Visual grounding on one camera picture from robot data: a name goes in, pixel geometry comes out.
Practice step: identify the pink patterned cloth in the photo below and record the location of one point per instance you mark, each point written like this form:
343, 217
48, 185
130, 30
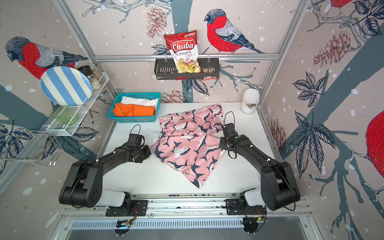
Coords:
188, 144

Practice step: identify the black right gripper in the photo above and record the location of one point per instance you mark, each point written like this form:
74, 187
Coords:
221, 144

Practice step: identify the clear acrylic wall shelf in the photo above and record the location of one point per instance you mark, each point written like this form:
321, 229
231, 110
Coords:
77, 113

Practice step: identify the green glass cup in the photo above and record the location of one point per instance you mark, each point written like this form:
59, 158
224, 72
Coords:
65, 116

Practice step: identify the white shorts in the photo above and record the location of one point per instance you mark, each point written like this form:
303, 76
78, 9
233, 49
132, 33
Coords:
141, 102

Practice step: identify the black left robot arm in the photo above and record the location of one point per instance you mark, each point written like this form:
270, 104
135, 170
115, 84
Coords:
84, 183

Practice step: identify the orange cloth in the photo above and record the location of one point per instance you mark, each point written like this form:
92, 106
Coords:
131, 110

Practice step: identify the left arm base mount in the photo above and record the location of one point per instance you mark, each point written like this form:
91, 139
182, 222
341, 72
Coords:
127, 208

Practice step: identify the metal wire rack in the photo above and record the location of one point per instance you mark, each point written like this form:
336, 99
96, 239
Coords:
31, 148

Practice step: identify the blue white striped plate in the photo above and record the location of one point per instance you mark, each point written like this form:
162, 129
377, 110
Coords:
66, 86

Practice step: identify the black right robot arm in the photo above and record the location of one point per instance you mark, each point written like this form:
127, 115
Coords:
278, 184

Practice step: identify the white mannequin head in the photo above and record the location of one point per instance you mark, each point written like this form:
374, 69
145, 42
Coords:
250, 101

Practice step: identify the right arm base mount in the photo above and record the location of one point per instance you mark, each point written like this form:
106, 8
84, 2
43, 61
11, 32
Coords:
249, 202

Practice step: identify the red Chuba chips bag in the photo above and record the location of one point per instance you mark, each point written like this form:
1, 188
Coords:
183, 48

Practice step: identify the beige spice jar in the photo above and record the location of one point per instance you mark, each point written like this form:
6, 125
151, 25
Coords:
96, 78

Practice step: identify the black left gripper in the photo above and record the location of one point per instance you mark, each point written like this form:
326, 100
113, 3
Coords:
148, 153

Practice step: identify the dark lid spice jar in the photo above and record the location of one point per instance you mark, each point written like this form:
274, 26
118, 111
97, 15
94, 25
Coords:
87, 71

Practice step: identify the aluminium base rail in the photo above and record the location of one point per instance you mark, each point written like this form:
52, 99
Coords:
162, 206

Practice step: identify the teal plastic basket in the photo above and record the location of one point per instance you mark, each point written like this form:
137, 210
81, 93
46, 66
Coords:
149, 96

